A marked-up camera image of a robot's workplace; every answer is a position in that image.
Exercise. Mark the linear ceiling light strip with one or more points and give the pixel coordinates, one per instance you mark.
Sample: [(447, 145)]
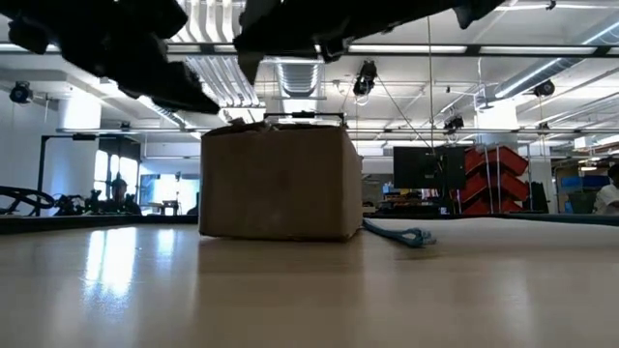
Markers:
[(406, 49)]

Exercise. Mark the brown cardboard box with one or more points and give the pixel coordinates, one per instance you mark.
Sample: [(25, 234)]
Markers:
[(280, 183)]

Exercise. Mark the large silver ceiling duct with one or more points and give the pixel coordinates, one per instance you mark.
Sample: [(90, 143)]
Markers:
[(556, 65)]

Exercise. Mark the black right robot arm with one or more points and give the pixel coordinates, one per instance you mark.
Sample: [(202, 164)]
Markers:
[(425, 12)]

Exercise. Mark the person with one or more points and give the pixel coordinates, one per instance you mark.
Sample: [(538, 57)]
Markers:
[(608, 195), (121, 198)]

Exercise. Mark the shelf with blue bins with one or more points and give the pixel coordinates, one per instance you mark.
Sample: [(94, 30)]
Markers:
[(580, 182)]

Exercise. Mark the black metal stand frame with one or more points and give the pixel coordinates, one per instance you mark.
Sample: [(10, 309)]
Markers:
[(87, 137)]

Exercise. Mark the white mesh bag blue trim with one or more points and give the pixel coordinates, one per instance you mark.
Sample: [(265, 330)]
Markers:
[(483, 231)]

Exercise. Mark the black background station frame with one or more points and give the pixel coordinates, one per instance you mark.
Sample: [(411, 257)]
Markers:
[(303, 115)]

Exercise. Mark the ribbed ventilation duct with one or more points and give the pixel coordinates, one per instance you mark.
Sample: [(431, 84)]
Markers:
[(300, 79)]

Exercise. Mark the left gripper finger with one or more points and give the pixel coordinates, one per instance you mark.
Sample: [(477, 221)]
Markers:
[(179, 92)]

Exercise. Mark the red bin rack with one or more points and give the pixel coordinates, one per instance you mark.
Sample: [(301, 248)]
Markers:
[(503, 186)]

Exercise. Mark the black ceiling-mounted device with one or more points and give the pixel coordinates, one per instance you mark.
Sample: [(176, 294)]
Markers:
[(453, 123), (365, 79), (20, 92), (545, 88)]

